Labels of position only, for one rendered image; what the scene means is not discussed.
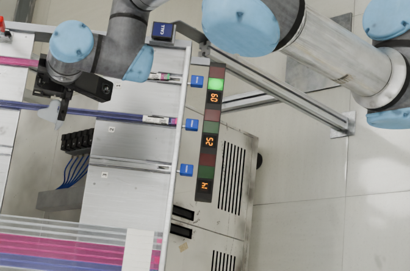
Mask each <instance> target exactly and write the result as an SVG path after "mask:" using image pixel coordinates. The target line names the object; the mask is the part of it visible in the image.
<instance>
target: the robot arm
mask: <svg viewBox="0 0 410 271"><path fill-rule="evenodd" d="M168 1H169V0H113V1H112V8H111V11H110V17H109V23H108V28H107V34H106V35H101V34H96V33H92V32H91V30H90V28H89V27H88V26H86V25H85V24H84V23H82V22H80V21H77V20H68V21H64V22H62V23H60V24H59V25H58V26H57V27H56V29H55V30H54V33H53V34H52V36H51V38H50V41H49V50H48V54H42V53H40V58H39V62H38V68H37V74H36V78H35V84H34V89H33V93H32V95H34V96H40V97H45V98H51V96H56V97H59V98H61V99H62V100H61V101H60V100H59V99H54V100H52V101H51V102H50V105H49V107H47V108H44V109H39V110H38V111H37V115H38V116H39V117H40V118H42V119H45V120H48V121H50V122H52V123H54V124H55V128H54V130H56V131H57V130H58V129H59V128H60V127H61V126H63V122H64V121H65V117H66V114H67V109H68V105H69V101H70V100H71V99H72V96H73V91H75V92H78V93H80V94H82V95H85V96H87V97H89V98H91V99H93V100H96V101H98V102H100V103H105V102H107V101H110V100H111V97H112V90H113V82H111V81H108V80H107V79H104V78H102V77H101V76H98V75H96V74H100V75H103V76H108V77H111V78H116V79H121V80H122V81H132V82H139V83H142V82H145V81H146V80H147V79H148V77H149V74H150V72H151V68H152V65H153V59H154V49H153V47H152V46H148V45H147V44H145V38H146V31H147V26H148V20H149V14H150V12H151V11H153V10H154V9H156V8H158V7H159V6H161V5H162V4H164V3H166V2H168ZM202 13H203V14H202V21H201V25H202V28H203V32H204V34H205V36H206V37H207V39H208V40H209V41H210V42H211V43H212V44H214V45H215V46H216V47H218V48H220V49H222V50H224V51H226V52H228V53H230V54H239V55H240V56H242V57H262V56H266V55H267V54H270V53H274V52H277V51H279V52H281V53H283V54H285V55H287V56H288V57H290V58H292V59H294V60H296V61H297V62H299V63H301V64H303V65H305V66H307V67H308V68H310V69H312V70H314V71H316V72H318V73H320V74H321V75H323V76H325V77H327V78H328V79H330V80H332V81H334V82H336V83H338V84H340V85H341V86H343V87H345V88H347V89H349V90H351V94H352V96H353V98H354V100H355V101H356V102H357V103H358V104H359V105H360V106H362V107H364V108H366V109H367V114H366V115H365V116H366V117H367V123H368V124H369V125H370V126H373V127H375V128H381V129H410V0H371V1H370V2H369V4H368V6H367V7H366V9H365V11H364V14H363V17H362V27H363V29H364V31H365V33H366V34H367V36H368V37H369V38H371V39H372V45H371V44H369V43H367V42H366V41H364V40H363V39H361V38H360V37H358V36H357V35H355V34H353V33H352V32H350V31H348V30H347V29H345V28H344V27H342V26H341V25H339V24H337V23H336V22H334V21H333V20H331V19H329V18H328V17H326V16H324V15H323V14H321V13H320V12H318V11H316V10H315V9H313V8H312V7H310V6H309V5H307V4H306V0H203V1H202ZM35 91H36V92H40V93H34V92H35ZM59 105H60V106H59ZM58 106H59V110H57V109H58Z"/></svg>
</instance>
